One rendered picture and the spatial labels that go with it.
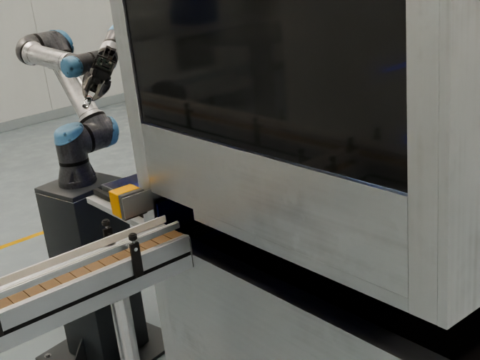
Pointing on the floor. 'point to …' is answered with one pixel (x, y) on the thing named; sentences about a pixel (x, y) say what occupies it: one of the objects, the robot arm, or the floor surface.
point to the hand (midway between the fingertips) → (89, 98)
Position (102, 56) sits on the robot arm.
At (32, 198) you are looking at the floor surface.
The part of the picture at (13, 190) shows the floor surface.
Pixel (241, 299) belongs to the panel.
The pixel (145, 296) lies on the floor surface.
